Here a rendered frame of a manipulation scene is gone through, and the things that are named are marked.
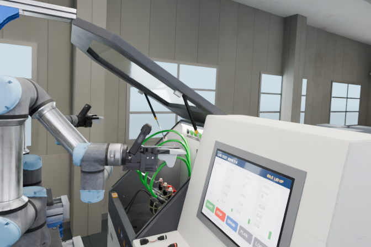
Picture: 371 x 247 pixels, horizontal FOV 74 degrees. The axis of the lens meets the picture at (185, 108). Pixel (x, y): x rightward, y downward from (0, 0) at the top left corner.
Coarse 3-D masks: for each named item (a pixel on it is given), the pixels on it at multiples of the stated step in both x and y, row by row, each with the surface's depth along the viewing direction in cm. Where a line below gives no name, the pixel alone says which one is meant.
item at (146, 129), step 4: (144, 124) 84; (148, 124) 83; (144, 128) 82; (148, 128) 82; (140, 132) 82; (144, 132) 82; (148, 132) 82; (140, 136) 81; (144, 136) 82; (136, 140) 81; (140, 140) 81; (132, 144) 81; (136, 144) 81; (140, 144) 81; (132, 148) 81; (136, 148) 81; (132, 152) 81
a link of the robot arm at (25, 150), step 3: (24, 123) 140; (24, 126) 140; (24, 129) 141; (24, 132) 141; (24, 135) 141; (24, 138) 141; (24, 141) 141; (24, 144) 141; (24, 147) 141; (24, 150) 141; (27, 150) 143; (24, 153) 140; (27, 153) 142
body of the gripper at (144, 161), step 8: (128, 152) 82; (136, 152) 82; (144, 152) 81; (128, 160) 82; (136, 160) 82; (144, 160) 80; (152, 160) 81; (128, 168) 82; (136, 168) 83; (144, 168) 80; (152, 168) 81
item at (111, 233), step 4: (112, 224) 159; (108, 228) 172; (112, 228) 158; (108, 232) 172; (112, 232) 158; (108, 236) 172; (112, 236) 158; (108, 240) 172; (112, 240) 157; (116, 240) 144; (108, 244) 171; (112, 244) 157; (116, 244) 144
